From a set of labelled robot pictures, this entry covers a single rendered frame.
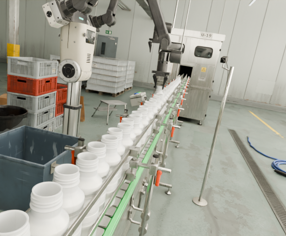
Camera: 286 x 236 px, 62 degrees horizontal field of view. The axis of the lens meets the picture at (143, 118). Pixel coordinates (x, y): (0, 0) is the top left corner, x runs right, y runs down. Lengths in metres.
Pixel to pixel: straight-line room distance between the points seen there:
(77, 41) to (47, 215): 1.41
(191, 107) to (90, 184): 5.42
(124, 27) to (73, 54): 10.16
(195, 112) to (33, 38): 10.04
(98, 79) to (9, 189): 6.95
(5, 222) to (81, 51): 1.43
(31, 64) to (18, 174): 2.49
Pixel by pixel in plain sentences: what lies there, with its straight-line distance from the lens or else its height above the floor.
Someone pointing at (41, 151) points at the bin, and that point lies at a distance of 1.25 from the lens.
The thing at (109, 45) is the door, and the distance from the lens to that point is 11.88.
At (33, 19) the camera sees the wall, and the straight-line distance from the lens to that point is 13.86.
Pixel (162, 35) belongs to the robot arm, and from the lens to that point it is 1.34.
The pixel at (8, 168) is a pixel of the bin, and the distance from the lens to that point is 0.96.
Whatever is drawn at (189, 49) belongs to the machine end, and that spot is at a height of 1.69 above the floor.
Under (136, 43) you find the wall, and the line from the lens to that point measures 11.56.
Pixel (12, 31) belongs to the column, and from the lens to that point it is 11.15.
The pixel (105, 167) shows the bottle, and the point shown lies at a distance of 0.49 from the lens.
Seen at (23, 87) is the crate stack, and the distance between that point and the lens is 3.42.
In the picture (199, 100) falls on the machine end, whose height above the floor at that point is 0.58.
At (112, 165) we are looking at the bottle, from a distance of 0.53.
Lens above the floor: 1.34
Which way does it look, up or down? 14 degrees down
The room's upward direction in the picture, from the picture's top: 9 degrees clockwise
